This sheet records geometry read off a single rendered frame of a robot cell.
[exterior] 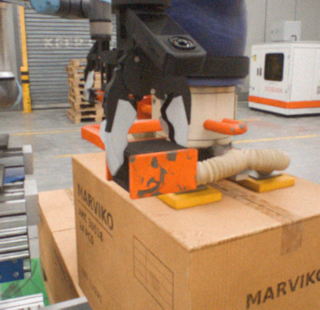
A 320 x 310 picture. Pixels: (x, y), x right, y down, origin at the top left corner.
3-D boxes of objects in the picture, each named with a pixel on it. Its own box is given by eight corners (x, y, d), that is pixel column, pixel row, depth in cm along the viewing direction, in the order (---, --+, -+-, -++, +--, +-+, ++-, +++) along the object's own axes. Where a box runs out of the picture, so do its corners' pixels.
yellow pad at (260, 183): (295, 186, 81) (297, 163, 80) (259, 194, 76) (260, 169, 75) (204, 152, 110) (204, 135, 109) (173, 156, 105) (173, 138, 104)
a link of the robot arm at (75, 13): (47, -7, 127) (75, -9, 123) (68, -2, 137) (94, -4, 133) (49, 18, 129) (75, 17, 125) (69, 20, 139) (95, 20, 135)
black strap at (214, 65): (272, 76, 79) (273, 56, 78) (174, 78, 68) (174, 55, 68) (208, 72, 99) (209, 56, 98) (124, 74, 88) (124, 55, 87)
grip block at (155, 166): (197, 189, 47) (198, 149, 46) (132, 200, 43) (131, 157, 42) (164, 171, 54) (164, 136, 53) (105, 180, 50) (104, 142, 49)
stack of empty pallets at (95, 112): (124, 120, 846) (123, 59, 816) (73, 123, 809) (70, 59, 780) (111, 112, 964) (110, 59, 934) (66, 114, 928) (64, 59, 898)
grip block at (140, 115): (167, 117, 106) (167, 96, 105) (135, 120, 102) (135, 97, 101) (154, 114, 114) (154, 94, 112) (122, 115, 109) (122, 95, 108)
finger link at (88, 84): (84, 96, 129) (93, 70, 129) (79, 94, 134) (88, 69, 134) (92, 99, 131) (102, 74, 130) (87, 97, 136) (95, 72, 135)
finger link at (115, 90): (127, 137, 47) (149, 69, 47) (133, 140, 46) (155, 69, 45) (92, 127, 45) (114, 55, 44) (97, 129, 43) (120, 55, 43)
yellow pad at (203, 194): (222, 202, 72) (223, 175, 71) (175, 211, 67) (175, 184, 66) (143, 160, 101) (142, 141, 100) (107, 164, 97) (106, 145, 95)
